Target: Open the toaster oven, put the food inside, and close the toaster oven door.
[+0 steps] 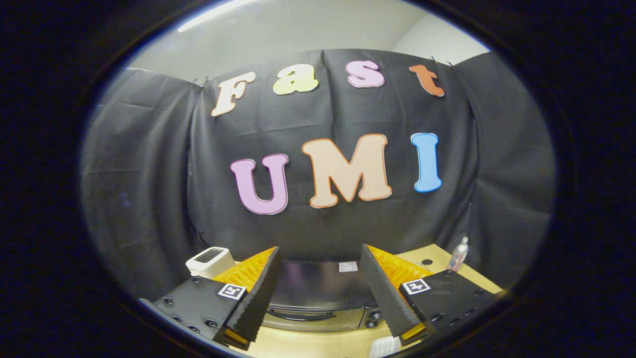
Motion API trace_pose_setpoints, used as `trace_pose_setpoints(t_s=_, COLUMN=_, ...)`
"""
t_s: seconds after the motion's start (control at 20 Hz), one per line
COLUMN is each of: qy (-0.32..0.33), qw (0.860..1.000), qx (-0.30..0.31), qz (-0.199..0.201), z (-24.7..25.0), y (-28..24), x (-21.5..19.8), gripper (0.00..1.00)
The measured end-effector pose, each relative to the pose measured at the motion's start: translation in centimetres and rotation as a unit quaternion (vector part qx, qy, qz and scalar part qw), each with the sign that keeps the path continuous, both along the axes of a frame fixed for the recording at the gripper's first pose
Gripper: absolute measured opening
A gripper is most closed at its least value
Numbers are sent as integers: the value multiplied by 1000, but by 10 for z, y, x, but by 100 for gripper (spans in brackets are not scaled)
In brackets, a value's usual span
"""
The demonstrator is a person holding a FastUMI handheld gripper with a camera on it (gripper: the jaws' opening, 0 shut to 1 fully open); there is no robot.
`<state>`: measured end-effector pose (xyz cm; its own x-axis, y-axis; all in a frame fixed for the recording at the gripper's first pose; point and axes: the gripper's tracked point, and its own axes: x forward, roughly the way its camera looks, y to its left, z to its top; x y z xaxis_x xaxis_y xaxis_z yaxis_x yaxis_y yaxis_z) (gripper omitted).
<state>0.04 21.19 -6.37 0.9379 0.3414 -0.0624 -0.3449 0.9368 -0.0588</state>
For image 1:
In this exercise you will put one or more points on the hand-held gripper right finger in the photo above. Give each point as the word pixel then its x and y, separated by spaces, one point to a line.
pixel 380 293

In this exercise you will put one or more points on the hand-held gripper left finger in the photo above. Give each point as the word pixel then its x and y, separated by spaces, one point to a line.
pixel 261 293

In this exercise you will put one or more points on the black toaster oven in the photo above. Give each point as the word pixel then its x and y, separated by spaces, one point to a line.
pixel 318 286

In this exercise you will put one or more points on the white bread toaster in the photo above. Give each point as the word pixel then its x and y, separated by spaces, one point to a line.
pixel 208 259

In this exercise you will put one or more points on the white rectangular plate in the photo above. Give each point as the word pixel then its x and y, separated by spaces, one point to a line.
pixel 385 348

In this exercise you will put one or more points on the white spray bottle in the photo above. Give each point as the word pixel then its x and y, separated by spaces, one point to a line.
pixel 459 256

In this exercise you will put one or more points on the black backdrop cloth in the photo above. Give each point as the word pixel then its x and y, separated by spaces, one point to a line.
pixel 149 174

